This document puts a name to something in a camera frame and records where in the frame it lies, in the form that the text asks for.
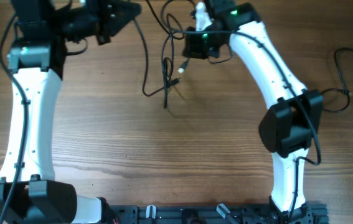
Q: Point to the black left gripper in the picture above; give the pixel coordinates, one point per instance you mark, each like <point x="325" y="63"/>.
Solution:
<point x="111" y="27"/>

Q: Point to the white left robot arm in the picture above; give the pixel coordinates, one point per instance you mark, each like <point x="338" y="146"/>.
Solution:
<point x="29" y="192"/>

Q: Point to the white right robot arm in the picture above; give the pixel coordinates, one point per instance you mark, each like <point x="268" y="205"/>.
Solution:
<point x="289" y="129"/>

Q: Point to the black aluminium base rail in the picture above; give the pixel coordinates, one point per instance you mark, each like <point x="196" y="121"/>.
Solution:
<point x="220" y="214"/>

